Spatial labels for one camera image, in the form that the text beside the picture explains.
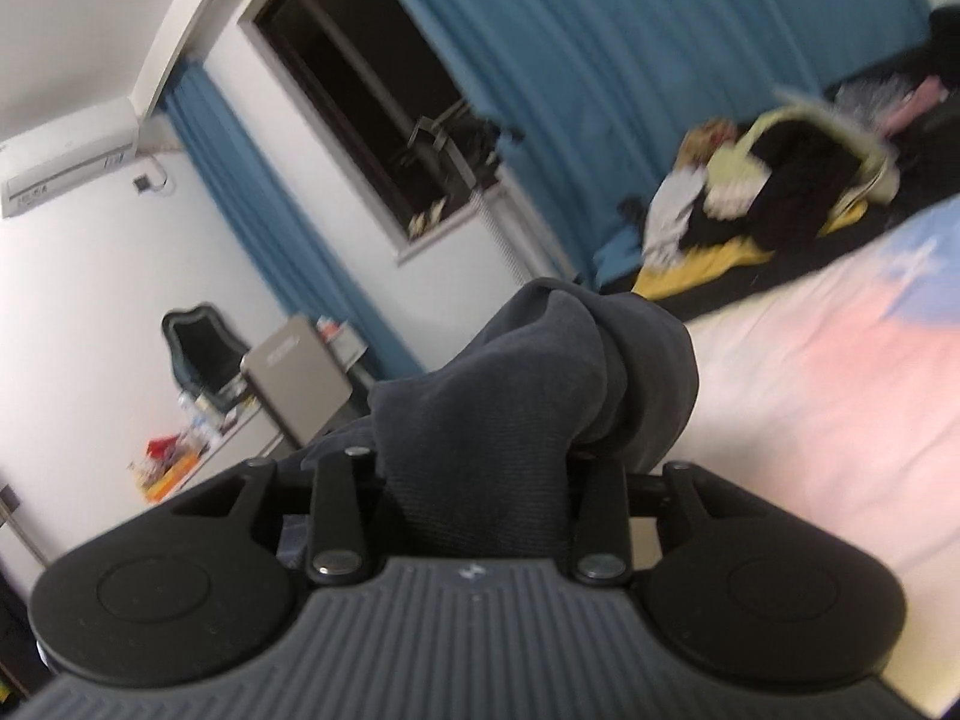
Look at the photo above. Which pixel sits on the pile of clothes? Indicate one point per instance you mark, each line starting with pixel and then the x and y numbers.
pixel 765 180

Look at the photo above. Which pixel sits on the red packet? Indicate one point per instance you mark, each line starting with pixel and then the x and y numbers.
pixel 161 450

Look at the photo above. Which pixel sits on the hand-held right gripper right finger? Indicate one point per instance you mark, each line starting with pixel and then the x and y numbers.
pixel 604 519

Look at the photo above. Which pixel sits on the black chair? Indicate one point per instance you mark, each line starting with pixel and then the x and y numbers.
pixel 202 349

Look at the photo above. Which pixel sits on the wide blue curtain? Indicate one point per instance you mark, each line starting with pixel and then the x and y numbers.
pixel 645 67

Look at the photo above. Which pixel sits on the white desk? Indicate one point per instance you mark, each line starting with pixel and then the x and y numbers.
pixel 225 457

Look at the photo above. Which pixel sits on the dark grey pants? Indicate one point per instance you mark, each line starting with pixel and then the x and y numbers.
pixel 510 420

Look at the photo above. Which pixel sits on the white air conditioner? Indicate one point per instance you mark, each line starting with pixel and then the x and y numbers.
pixel 64 157

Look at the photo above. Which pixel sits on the beige chair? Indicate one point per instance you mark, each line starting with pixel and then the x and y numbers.
pixel 300 382

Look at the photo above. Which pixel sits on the dark window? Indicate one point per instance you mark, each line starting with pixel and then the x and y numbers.
pixel 360 82

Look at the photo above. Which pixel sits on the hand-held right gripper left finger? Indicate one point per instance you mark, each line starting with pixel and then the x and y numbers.
pixel 337 511

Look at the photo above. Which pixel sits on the narrow blue curtain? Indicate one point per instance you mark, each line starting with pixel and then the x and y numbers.
pixel 277 225

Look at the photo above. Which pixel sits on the yellow cloth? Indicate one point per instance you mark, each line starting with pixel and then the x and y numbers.
pixel 712 262

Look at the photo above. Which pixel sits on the white bed sheet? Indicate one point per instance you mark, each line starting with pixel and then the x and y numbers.
pixel 817 405

